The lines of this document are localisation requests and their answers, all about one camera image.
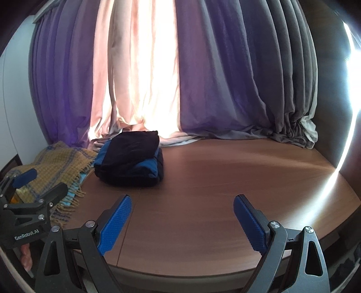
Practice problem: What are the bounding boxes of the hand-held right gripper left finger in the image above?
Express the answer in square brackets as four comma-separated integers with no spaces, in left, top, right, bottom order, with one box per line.
[34,194,132,293]

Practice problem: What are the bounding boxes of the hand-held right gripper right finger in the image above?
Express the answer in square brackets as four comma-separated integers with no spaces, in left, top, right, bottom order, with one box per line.
[233,194,330,293]

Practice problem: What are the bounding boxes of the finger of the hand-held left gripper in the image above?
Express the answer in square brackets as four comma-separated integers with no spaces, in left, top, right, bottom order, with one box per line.
[3,183,68,223]
[0,168,38,198]

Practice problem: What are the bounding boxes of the dark navy pants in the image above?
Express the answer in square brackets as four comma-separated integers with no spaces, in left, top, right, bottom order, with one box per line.
[100,130,161,169]

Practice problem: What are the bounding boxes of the yellow woven fringed blanket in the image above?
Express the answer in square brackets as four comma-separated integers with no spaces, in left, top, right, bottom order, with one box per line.
[6,141,98,226]

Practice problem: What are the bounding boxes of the blue folded garment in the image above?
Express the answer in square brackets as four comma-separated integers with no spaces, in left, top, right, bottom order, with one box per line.
[94,140,164,187]

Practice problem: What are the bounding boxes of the pink sheer curtain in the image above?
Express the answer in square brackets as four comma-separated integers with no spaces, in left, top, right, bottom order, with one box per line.
[89,0,198,154]

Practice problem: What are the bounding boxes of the purple grey curtain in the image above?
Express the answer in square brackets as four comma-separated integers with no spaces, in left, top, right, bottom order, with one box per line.
[175,0,318,150]

